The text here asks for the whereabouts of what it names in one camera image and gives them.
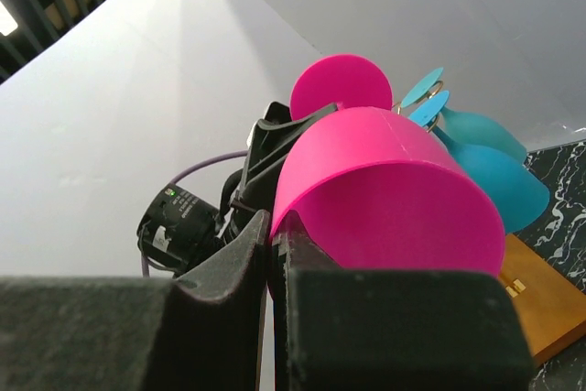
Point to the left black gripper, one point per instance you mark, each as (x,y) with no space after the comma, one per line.
(253,187)

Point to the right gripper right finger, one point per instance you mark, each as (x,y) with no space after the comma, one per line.
(345,329)

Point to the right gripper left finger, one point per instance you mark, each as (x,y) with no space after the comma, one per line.
(200,331)

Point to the pink wine glass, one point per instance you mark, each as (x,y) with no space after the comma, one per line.
(373,189)

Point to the blue wine glass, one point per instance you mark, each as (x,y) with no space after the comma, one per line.
(464,127)
(519,197)

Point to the blue wine glass front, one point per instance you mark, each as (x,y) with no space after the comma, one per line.
(519,197)

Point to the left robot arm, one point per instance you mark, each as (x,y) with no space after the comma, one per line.
(179,230)

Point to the gold wire glass rack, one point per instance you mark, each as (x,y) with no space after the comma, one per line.
(551,310)

